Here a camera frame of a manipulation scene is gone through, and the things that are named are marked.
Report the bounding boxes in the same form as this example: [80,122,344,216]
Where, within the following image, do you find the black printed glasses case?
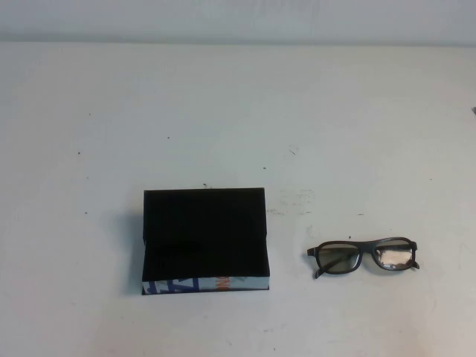
[141,187,271,298]

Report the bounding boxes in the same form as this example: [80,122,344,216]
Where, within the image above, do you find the dark framed glasses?
[303,237,422,280]

